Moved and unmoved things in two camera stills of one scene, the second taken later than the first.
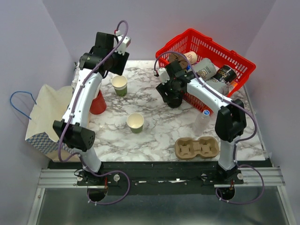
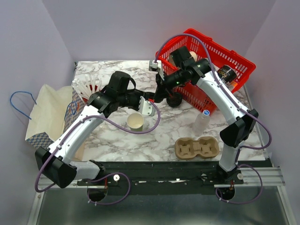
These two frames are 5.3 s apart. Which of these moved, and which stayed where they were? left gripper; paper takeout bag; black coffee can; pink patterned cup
Moved: left gripper
Stayed: pink patterned cup; black coffee can; paper takeout bag
